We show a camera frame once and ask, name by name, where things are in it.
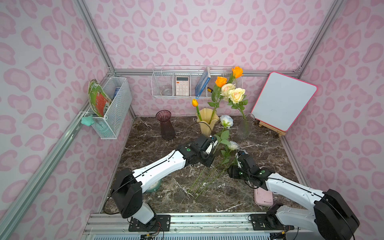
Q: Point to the wooden easel stand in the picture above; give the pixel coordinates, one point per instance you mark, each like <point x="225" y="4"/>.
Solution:
<point x="281" y="133"/>

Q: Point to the purple ribbed glass vase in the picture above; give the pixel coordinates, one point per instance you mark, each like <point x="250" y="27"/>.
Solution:
<point x="167" y="130"/>

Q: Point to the pink calculator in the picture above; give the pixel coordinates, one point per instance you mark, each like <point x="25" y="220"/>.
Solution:
<point x="182" y="86"/>

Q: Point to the green round alarm clock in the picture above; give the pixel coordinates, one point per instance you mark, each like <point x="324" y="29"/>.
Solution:
<point x="154" y="187"/>

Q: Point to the white wire side basket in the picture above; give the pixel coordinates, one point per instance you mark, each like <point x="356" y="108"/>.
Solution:
<point x="109" y="127"/>

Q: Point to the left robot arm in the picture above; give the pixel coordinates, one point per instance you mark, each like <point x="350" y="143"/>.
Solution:
<point x="129" y="186"/>

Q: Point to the teal hook toy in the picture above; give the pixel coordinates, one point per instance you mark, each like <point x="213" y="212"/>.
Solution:
<point x="87" y="121"/>

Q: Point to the blue book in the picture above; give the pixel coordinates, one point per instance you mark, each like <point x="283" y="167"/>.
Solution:
<point x="203" y="82"/>

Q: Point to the clear tape roll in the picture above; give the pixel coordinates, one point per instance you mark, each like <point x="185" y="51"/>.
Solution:
<point x="167" y="91"/>

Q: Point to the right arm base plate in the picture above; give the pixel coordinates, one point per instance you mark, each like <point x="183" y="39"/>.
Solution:
<point x="265" y="222"/>

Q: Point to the green red paper fan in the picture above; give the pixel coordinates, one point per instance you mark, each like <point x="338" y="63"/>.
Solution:
<point x="98" y="99"/>

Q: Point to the white wire wall basket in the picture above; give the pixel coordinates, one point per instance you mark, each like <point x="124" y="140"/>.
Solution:
<point x="166" y="77"/>

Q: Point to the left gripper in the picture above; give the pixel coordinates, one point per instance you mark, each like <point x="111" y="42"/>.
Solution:
<point x="208" y="149"/>

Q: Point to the small orange rose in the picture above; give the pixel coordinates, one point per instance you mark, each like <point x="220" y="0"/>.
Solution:
<point x="196" y="105"/>

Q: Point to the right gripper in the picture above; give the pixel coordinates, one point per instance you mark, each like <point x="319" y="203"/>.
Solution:
<point x="241" y="158"/>

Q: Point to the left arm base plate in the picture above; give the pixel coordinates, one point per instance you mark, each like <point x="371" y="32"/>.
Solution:
<point x="159" y="223"/>

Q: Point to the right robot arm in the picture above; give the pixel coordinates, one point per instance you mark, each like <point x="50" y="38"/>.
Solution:
<point x="324" y="213"/>

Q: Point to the pink-framed whiteboard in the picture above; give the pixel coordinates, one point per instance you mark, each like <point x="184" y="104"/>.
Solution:
<point x="281" y="101"/>

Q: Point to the white rose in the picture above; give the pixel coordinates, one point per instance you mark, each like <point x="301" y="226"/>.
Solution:
<point x="215" y="174"/>
<point x="223" y="139"/>
<point x="232" y="145"/>

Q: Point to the yellow flower-shaped vase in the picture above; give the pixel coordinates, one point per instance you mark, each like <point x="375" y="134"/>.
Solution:
<point x="207" y="121"/>

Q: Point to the clear glass vase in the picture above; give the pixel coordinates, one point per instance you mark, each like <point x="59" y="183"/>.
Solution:
<point x="245" y="125"/>

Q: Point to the cream rose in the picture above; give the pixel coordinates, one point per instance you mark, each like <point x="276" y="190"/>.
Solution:
<point x="225" y="91"/>
<point x="237" y="100"/>

